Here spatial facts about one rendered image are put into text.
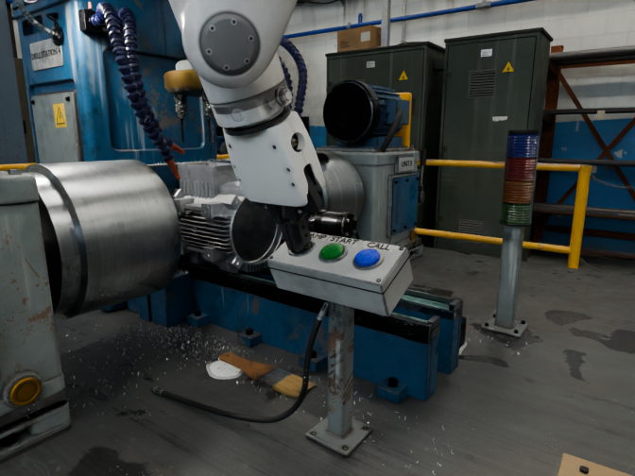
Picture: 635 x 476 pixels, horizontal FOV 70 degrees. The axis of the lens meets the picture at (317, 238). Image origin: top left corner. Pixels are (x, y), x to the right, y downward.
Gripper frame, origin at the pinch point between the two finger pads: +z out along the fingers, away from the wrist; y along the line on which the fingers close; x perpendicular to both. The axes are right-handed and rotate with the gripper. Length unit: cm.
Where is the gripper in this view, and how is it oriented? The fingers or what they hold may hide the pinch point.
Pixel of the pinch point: (296, 232)
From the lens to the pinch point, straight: 57.5
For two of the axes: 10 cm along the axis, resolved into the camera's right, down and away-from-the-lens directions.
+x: -5.4, 5.7, -6.1
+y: -8.0, -1.3, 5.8
